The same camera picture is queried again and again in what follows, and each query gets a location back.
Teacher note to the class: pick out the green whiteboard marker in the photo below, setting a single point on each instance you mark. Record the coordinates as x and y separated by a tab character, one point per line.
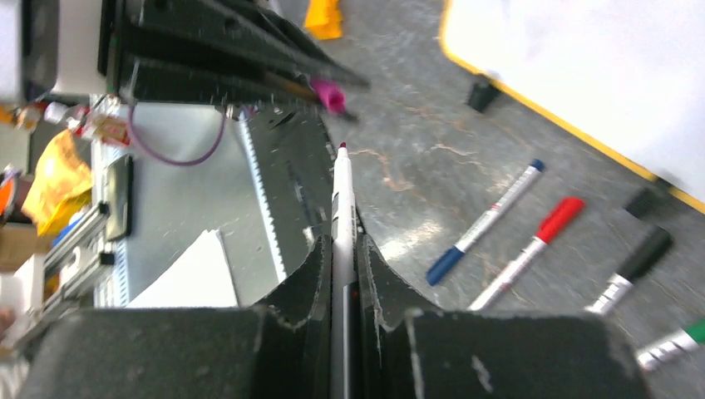
683	341

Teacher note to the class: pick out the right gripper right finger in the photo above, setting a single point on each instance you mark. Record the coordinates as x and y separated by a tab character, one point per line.
413	349

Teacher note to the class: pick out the yellow wedge block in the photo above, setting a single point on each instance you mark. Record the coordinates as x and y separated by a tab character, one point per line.
324	20

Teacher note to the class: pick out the purple whiteboard marker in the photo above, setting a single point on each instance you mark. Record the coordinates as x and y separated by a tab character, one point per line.
344	276

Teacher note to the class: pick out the yellow plastic bag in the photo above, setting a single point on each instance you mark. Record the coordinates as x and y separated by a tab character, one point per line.
62	186

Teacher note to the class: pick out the white slotted cable duct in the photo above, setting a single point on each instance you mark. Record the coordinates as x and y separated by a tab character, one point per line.
268	220

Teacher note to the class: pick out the yellow-framed whiteboard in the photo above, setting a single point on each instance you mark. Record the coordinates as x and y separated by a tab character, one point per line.
627	77

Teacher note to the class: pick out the blue whiteboard marker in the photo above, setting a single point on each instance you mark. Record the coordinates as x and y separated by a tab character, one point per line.
457	251

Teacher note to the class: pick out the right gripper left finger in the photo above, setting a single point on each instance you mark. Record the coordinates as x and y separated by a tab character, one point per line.
276	348

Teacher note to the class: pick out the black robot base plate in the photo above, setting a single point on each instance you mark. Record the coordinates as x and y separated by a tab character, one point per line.
294	154

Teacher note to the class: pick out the black whiteboard clip foot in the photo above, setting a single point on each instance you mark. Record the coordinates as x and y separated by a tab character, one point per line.
482	93

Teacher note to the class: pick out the black whiteboard marker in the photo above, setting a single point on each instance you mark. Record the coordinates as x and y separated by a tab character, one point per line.
636	266

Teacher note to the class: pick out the red whiteboard marker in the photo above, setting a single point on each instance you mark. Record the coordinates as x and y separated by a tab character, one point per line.
550	227

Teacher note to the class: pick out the purple marker cap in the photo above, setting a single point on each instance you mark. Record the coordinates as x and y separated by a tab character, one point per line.
332	98

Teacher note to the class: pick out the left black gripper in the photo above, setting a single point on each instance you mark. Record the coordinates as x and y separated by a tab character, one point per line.
186	52

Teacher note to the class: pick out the white paper sheet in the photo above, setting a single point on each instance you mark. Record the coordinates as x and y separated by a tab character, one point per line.
199	278

